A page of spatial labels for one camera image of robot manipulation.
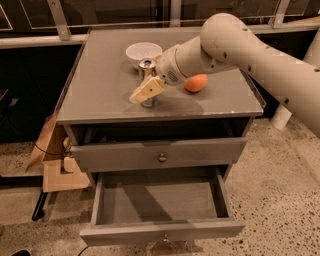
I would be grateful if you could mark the metal window railing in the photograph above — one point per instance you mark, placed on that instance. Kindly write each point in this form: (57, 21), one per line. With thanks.
(170, 35)

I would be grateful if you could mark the grey open middle drawer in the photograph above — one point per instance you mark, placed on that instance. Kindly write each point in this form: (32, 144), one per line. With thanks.
(160, 205)

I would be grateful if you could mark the orange fruit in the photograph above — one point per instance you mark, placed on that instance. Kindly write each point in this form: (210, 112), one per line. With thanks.
(196, 83)

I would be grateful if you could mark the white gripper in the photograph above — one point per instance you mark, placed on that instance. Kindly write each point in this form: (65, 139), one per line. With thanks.
(166, 67)

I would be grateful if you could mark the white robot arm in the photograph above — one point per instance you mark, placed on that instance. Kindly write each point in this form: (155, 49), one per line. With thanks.
(224, 41)

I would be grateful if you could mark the white ceramic bowl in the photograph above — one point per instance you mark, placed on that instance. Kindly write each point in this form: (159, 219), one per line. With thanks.
(138, 51)

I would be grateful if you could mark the grey upper drawer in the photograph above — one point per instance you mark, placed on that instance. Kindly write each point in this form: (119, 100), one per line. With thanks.
(158, 154)

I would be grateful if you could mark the black floor bar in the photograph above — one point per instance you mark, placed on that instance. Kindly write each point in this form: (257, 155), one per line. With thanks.
(38, 212)

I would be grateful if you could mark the silver redbull can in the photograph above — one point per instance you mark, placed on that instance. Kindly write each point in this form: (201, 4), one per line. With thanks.
(146, 67)

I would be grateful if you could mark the brown cardboard pieces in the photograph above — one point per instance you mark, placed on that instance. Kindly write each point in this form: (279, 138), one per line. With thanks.
(52, 150)

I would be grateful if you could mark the grey drawer cabinet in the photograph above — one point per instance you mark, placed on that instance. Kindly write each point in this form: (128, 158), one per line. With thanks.
(97, 109)

